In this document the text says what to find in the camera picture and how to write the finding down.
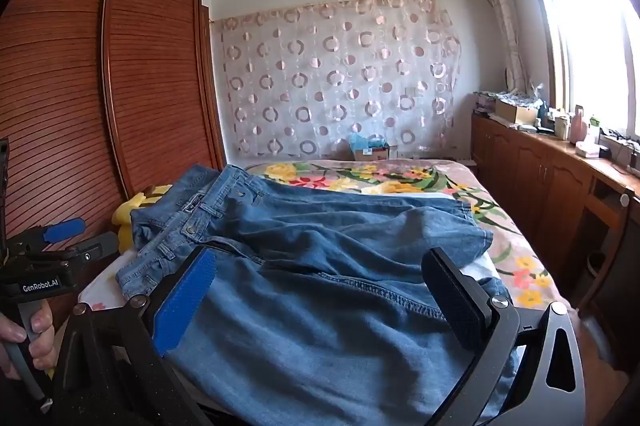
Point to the yellow cloth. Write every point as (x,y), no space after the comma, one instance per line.
(127,213)

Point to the brown wooden wardrobe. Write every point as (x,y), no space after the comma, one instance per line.
(75,81)

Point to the low wooden cabinet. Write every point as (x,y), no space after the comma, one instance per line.
(540,186)

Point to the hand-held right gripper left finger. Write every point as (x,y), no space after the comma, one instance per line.
(185,301)

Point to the pale window curtain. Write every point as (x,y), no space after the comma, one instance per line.
(502,21)

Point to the pink bottle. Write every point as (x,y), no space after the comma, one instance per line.
(579,126)

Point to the window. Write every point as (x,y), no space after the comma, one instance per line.
(590,31)

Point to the blue plastic bag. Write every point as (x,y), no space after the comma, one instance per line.
(365,140)

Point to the blue denim pants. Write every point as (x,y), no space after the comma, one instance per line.
(310,296)

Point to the small cardboard box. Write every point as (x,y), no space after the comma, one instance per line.
(372,155)

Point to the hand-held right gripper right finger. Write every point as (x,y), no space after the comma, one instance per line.
(460,306)

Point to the open cardboard box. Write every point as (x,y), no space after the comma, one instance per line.
(515,112)

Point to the floral bed blanket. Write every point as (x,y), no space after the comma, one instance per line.
(505,216)

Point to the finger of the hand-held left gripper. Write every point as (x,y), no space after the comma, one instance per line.
(95,248)
(65,228)

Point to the person's left hand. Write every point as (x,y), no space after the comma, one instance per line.
(42,336)

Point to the circle-patterned sheer curtain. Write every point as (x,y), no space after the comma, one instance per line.
(335,71)

